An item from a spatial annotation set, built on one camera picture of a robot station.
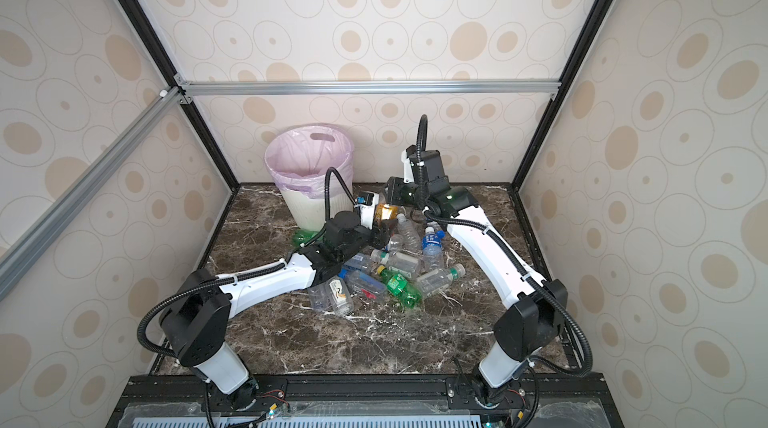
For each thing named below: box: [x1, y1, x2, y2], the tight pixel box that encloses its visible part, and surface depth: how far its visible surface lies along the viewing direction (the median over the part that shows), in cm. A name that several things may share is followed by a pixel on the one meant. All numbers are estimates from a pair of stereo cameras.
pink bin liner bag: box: [264, 124, 355, 199], surface depth 99 cm
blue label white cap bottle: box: [422, 226, 444, 272], surface depth 99 cm
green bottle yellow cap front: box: [377, 265, 422, 309], surface depth 90 cm
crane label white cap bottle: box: [308, 275, 355, 316], surface depth 87 cm
